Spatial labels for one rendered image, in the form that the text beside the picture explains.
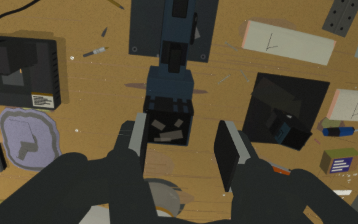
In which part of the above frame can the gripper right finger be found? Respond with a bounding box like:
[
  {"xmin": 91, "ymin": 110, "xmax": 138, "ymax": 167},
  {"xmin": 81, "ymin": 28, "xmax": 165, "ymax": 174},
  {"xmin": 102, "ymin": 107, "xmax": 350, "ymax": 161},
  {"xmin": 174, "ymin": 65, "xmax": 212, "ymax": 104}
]
[{"xmin": 213, "ymin": 119, "xmax": 358, "ymax": 224}]

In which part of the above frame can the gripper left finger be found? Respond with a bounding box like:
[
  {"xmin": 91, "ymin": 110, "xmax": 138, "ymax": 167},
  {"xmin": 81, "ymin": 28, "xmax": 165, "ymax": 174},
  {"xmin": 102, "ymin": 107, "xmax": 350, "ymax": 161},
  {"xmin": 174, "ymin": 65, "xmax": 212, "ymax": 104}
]
[{"xmin": 0, "ymin": 113, "xmax": 159, "ymax": 224}]

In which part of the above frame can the black battery pack with tape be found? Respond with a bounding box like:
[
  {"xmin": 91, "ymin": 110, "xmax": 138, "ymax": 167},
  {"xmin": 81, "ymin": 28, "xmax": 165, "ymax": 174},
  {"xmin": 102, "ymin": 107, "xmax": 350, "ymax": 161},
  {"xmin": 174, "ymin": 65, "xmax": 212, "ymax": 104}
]
[{"xmin": 143, "ymin": 95, "xmax": 195, "ymax": 147}]

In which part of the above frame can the black and blue battery pack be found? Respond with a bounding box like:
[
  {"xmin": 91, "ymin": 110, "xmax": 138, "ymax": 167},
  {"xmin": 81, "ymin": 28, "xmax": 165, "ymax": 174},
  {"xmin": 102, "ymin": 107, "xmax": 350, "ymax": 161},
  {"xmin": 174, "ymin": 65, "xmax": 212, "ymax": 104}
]
[{"xmin": 268, "ymin": 108, "xmax": 313, "ymax": 151}]

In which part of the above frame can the black mat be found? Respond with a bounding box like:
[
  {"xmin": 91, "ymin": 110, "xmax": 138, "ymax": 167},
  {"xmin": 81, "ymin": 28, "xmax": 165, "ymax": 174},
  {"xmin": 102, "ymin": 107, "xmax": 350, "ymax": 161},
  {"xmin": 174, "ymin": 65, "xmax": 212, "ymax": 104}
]
[{"xmin": 242, "ymin": 72, "xmax": 331, "ymax": 152}]

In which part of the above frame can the silver drill bit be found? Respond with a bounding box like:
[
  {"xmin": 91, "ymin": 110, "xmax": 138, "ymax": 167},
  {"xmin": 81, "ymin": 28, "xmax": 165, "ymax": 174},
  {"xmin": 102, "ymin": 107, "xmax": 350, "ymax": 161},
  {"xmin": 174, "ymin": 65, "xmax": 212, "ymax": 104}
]
[{"xmin": 82, "ymin": 46, "xmax": 109, "ymax": 58}]

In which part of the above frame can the dark grey drill stand plate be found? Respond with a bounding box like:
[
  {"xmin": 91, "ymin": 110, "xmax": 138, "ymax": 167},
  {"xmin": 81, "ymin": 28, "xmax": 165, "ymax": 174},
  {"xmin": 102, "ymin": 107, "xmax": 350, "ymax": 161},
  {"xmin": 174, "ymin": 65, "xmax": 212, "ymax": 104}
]
[{"xmin": 128, "ymin": 0, "xmax": 220, "ymax": 63}]

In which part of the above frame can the black battery charger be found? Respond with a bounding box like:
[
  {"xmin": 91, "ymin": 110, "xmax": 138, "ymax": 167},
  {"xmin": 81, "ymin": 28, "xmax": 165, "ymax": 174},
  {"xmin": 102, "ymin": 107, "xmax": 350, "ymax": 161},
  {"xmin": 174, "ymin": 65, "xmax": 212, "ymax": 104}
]
[{"xmin": 0, "ymin": 34, "xmax": 62, "ymax": 111}]

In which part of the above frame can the orange and white tool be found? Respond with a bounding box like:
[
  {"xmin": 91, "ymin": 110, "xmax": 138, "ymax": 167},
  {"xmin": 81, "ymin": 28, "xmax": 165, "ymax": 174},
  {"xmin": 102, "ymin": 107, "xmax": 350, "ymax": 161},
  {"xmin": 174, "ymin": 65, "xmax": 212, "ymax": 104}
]
[{"xmin": 268, "ymin": 161, "xmax": 292, "ymax": 176}]

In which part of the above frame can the grey tape roll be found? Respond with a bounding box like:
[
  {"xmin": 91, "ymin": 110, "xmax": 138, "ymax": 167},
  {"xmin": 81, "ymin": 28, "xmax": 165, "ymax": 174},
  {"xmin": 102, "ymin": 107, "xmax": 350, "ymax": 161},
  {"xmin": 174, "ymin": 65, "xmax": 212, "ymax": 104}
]
[{"xmin": 145, "ymin": 177, "xmax": 183, "ymax": 219}]

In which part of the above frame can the brown box blue label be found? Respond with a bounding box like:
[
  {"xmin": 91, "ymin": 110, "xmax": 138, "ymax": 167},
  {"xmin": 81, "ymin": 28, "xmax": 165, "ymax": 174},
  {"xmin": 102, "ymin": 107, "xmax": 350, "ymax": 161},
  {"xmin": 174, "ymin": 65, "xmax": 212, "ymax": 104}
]
[{"xmin": 319, "ymin": 147, "xmax": 358, "ymax": 175}]

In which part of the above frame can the olive green rag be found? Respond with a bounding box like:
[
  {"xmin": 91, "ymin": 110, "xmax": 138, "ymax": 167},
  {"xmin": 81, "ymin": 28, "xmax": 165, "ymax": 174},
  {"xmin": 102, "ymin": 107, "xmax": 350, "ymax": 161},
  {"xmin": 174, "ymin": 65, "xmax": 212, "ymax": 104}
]
[{"xmin": 317, "ymin": 117, "xmax": 346, "ymax": 132}]

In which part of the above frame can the short white block pink edge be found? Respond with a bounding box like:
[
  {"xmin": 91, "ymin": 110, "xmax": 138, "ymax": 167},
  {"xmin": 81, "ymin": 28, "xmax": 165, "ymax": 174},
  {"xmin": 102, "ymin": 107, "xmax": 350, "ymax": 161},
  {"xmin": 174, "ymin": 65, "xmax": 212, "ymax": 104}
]
[{"xmin": 325, "ymin": 89, "xmax": 358, "ymax": 123}]

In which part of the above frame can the long white block pink edge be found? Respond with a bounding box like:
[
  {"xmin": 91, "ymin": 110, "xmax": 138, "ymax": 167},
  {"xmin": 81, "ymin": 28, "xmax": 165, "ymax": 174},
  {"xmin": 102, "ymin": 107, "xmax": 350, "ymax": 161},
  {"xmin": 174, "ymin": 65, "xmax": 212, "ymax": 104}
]
[{"xmin": 241, "ymin": 20, "xmax": 337, "ymax": 66}]

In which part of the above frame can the yellow pencil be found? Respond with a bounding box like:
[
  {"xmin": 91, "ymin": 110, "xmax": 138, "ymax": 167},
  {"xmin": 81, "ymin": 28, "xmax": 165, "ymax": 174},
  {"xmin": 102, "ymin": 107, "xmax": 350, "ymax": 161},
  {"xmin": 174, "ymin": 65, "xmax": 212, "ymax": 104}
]
[{"xmin": 106, "ymin": 0, "xmax": 125, "ymax": 10}]

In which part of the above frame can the grey metal hinge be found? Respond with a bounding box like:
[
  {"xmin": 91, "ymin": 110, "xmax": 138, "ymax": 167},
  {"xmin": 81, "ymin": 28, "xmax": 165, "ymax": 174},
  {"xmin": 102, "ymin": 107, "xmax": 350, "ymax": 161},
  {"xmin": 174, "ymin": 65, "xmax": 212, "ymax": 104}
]
[{"xmin": 322, "ymin": 0, "xmax": 358, "ymax": 38}]

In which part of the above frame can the blue handled screwdriver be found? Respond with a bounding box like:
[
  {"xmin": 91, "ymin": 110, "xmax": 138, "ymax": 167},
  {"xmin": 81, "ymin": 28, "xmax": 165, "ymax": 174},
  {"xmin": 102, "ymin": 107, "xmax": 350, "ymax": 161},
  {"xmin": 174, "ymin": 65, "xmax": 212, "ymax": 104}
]
[{"xmin": 322, "ymin": 126, "xmax": 358, "ymax": 137}]

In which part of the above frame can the blue cordless drill body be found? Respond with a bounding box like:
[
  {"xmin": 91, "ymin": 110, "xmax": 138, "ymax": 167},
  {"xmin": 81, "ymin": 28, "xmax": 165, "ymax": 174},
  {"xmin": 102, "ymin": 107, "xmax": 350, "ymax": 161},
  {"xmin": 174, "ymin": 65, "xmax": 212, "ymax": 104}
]
[{"xmin": 145, "ymin": 0, "xmax": 199, "ymax": 101}]

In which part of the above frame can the black charger cable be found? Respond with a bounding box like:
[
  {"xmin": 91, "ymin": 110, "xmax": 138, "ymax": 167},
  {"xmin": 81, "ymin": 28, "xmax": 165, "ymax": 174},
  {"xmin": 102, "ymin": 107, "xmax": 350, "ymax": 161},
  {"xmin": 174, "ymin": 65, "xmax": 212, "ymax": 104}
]
[{"xmin": 0, "ymin": 0, "xmax": 41, "ymax": 36}]

